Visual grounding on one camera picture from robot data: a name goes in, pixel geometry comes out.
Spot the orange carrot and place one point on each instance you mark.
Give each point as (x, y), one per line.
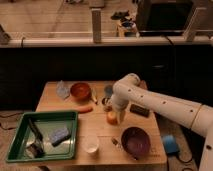
(84, 109)

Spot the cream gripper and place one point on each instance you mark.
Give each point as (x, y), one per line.
(120, 114)

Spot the black monitor box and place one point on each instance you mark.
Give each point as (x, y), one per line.
(163, 15)

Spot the small knife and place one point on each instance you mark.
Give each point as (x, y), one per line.
(94, 96)

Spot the purple bowl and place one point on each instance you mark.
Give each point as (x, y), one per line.
(136, 142)

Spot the white paper cup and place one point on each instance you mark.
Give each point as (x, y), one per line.
(91, 144)

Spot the blue tape roll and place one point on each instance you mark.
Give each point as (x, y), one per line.
(170, 144)

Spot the small metal clip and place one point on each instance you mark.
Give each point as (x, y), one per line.
(115, 142)

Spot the black rectangular block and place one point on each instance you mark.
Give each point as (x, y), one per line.
(139, 110)

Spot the blue plastic cup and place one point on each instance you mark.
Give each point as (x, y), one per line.
(108, 91)

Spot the small metal can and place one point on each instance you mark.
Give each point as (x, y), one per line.
(106, 104)

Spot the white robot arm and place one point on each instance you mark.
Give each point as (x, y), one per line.
(192, 115)

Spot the black metal spatula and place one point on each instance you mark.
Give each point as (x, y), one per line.
(35, 149)

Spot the yellow apple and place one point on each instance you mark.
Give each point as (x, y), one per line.
(111, 118)

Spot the orange bowl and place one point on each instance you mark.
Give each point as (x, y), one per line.
(80, 91)

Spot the wooden table board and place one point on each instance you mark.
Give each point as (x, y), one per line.
(95, 123)

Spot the green plastic tray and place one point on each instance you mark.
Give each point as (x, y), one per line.
(48, 123)

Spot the blue sponge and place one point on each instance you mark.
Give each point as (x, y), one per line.
(59, 135)

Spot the wooden stool with items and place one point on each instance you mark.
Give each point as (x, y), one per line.
(127, 29)

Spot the clear plastic bag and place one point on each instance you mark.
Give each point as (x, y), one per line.
(62, 90)

